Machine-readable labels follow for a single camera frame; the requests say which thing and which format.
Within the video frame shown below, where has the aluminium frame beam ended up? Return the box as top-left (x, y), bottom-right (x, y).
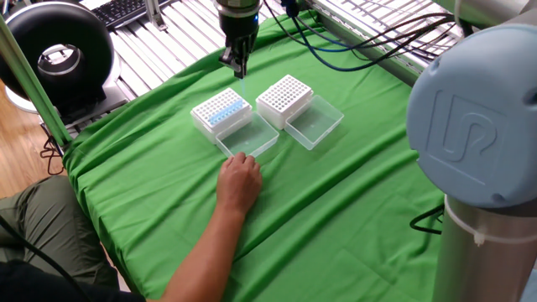
top-left (312, 0), bottom-right (425, 87)

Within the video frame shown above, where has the black thin cable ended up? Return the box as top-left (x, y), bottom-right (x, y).
top-left (0, 214), bottom-right (92, 302)

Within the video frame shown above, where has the black computer keyboard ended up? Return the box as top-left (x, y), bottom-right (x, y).
top-left (90, 0), bottom-right (180, 30)

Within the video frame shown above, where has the white pipette tip box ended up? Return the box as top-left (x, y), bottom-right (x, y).
top-left (255, 74), bottom-right (345, 151)
top-left (190, 86), bottom-right (281, 159)

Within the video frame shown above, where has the black shirt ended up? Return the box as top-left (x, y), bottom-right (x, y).
top-left (0, 259), bottom-right (146, 302)

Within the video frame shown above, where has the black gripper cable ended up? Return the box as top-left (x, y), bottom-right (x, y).
top-left (262, 0), bottom-right (459, 73)

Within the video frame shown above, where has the olive trouser leg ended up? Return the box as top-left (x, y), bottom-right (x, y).
top-left (0, 174), bottom-right (121, 290)

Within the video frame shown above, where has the bare person forearm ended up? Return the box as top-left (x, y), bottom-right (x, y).
top-left (146, 205), bottom-right (248, 302)

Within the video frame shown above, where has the black cable ferrite core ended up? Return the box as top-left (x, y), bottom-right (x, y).
top-left (280, 0), bottom-right (300, 18)

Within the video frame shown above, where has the white device base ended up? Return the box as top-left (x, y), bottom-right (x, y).
top-left (4, 52), bottom-right (129, 127)

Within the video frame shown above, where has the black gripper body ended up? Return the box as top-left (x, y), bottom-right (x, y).
top-left (217, 13), bottom-right (260, 49)

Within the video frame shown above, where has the green frame post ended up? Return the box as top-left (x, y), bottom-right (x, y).
top-left (0, 14), bottom-right (73, 148)

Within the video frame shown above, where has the bare person hand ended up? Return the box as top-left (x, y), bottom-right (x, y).
top-left (216, 151), bottom-right (264, 217)

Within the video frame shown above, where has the blue cable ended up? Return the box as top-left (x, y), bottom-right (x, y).
top-left (291, 16), bottom-right (381, 72)

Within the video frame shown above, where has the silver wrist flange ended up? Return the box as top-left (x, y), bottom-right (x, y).
top-left (212, 0), bottom-right (264, 18)

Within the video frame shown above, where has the white cable tie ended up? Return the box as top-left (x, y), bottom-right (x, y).
top-left (443, 195), bottom-right (537, 247)

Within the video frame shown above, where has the aluminium upright bracket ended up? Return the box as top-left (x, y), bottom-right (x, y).
top-left (144, 0), bottom-right (169, 33)

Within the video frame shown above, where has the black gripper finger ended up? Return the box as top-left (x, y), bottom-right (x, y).
top-left (217, 44), bottom-right (237, 69)
top-left (232, 41), bottom-right (252, 80)

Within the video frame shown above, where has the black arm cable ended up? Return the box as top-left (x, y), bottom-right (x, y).
top-left (409, 204), bottom-right (446, 236)

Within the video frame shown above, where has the black ring-shaped device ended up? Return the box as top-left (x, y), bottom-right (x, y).
top-left (0, 2), bottom-right (117, 102)

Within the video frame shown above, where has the green table cloth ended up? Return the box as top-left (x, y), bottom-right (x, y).
top-left (62, 10), bottom-right (446, 302)

